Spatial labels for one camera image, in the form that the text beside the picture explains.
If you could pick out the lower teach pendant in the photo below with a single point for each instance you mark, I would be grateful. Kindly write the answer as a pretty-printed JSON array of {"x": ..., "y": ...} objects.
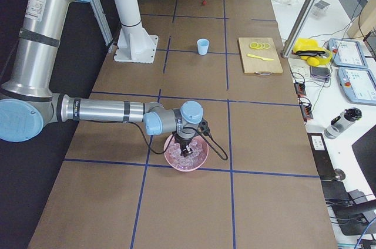
[{"x": 358, "y": 85}]

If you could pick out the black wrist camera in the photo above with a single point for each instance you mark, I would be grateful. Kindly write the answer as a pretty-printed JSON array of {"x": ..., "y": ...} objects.
[{"x": 204, "y": 128}]

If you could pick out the pink bowl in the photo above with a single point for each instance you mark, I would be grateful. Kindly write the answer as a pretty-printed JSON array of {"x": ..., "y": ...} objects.
[{"x": 199, "y": 162}]

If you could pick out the white pedestal column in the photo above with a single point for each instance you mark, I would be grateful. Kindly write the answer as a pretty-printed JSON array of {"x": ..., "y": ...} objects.
[{"x": 134, "y": 43}]

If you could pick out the upper teach pendant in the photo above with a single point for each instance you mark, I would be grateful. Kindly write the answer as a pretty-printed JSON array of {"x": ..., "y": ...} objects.
[{"x": 347, "y": 53}]

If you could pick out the clear water bottle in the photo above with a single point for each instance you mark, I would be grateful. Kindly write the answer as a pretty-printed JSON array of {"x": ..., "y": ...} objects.
[{"x": 342, "y": 122}]

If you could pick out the aluminium frame post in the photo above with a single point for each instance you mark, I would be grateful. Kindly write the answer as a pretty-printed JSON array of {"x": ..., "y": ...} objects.
[{"x": 297, "y": 27}]

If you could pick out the yellow plastic knife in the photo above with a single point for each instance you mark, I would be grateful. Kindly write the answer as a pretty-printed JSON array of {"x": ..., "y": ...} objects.
[{"x": 259, "y": 57}]

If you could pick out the teach pendant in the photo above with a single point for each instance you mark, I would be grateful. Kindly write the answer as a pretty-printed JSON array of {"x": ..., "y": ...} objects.
[
  {"x": 358, "y": 85},
  {"x": 347, "y": 53}
]

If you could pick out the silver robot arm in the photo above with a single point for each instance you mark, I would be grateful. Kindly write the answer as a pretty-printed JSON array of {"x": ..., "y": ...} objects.
[{"x": 28, "y": 105}]

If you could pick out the yellow cloth bag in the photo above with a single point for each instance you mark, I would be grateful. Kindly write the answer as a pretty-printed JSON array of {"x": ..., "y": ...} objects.
[{"x": 310, "y": 51}]

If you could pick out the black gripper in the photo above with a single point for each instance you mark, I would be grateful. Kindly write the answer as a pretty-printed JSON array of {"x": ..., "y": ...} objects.
[{"x": 184, "y": 144}]

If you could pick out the clear ice cubes pile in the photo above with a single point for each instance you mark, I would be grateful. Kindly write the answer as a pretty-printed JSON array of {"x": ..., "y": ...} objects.
[{"x": 196, "y": 155}]

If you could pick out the light blue cup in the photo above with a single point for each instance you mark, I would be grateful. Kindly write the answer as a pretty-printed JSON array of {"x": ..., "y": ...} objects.
[{"x": 202, "y": 46}]

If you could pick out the wooden cutting board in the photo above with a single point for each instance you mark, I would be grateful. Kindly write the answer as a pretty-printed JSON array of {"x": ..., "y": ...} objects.
[{"x": 257, "y": 66}]

